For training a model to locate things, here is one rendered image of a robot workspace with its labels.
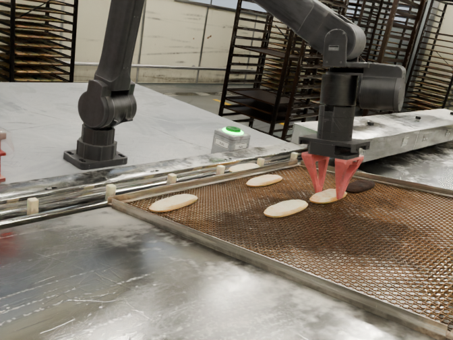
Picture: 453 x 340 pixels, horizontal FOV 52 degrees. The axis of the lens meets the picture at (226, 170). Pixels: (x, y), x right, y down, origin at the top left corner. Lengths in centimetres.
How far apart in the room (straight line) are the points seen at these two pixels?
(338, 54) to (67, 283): 50
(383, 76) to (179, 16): 602
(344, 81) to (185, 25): 608
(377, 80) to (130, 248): 44
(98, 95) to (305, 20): 45
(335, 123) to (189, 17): 611
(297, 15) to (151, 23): 566
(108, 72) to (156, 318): 66
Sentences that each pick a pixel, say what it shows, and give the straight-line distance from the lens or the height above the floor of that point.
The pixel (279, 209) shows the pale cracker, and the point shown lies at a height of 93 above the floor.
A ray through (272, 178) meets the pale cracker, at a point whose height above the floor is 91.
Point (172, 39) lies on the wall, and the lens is 666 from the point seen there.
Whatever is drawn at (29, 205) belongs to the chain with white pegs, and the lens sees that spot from 77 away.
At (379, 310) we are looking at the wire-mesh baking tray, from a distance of 46.
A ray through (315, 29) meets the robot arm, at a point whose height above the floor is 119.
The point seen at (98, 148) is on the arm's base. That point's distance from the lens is 104.
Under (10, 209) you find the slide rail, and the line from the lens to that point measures 79.
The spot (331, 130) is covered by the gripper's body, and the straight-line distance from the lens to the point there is 76.
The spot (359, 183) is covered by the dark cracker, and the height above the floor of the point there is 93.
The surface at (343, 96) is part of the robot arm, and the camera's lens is 76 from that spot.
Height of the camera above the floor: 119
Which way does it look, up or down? 19 degrees down
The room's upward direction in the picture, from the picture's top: 10 degrees clockwise
